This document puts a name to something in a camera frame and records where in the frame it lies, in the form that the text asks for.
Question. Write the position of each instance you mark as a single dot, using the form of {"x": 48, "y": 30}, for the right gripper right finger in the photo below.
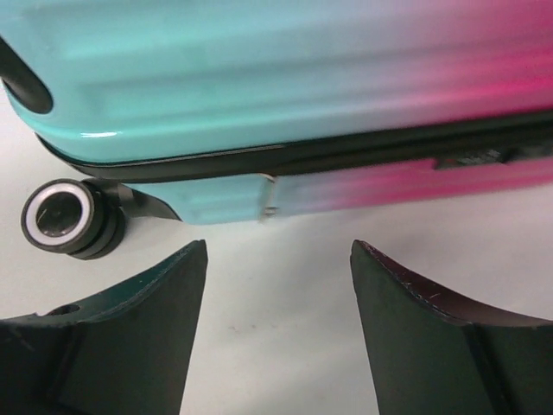
{"x": 432, "y": 350}

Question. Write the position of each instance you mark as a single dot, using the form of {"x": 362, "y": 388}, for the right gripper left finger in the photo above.
{"x": 124, "y": 350}

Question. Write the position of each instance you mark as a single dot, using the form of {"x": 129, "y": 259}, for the pink and teal children's suitcase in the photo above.
{"x": 209, "y": 112}

